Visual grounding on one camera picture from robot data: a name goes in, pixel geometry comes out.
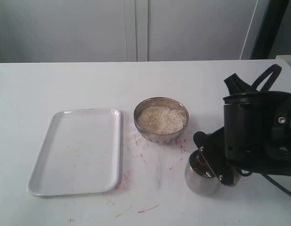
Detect brown wooden spoon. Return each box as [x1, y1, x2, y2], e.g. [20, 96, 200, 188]
[198, 153, 207, 166]

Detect stainless steel cup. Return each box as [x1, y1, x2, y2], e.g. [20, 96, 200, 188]
[185, 150, 220, 196]

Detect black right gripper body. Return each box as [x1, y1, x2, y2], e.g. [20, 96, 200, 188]
[209, 91, 291, 176]

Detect white rectangular tray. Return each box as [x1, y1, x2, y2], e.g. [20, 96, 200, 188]
[26, 108, 122, 196]

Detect white cabinet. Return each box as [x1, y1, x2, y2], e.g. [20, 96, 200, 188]
[0, 0, 270, 63]

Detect white rice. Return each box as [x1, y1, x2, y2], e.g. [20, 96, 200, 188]
[137, 106, 185, 135]

